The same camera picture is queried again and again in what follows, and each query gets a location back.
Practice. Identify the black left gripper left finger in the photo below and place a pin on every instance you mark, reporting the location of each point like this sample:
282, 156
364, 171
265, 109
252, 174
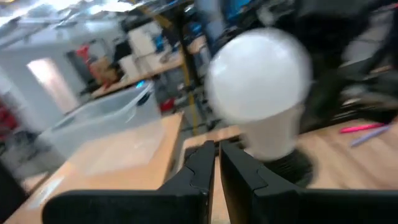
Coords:
130, 208

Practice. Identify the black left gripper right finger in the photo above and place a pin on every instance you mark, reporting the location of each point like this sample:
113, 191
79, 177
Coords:
311, 208

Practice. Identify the silver lamp stand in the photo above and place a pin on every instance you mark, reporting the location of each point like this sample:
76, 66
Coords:
289, 169

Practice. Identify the white lightbulb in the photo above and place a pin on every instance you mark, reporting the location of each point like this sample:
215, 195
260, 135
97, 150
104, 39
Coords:
258, 84

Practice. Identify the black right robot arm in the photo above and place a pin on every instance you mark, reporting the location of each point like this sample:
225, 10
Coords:
326, 37

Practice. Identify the light wooden desk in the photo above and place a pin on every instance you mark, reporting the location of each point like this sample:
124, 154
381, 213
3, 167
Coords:
140, 174

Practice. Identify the clear plastic storage bin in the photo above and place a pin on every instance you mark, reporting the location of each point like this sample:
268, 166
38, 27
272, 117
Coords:
102, 121

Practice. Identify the purple pen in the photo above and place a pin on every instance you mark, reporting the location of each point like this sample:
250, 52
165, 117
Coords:
370, 136

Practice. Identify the pink pen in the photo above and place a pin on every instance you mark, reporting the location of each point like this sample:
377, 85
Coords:
360, 128

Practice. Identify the brown cardboard box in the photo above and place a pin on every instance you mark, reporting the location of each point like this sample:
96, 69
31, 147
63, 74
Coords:
102, 70

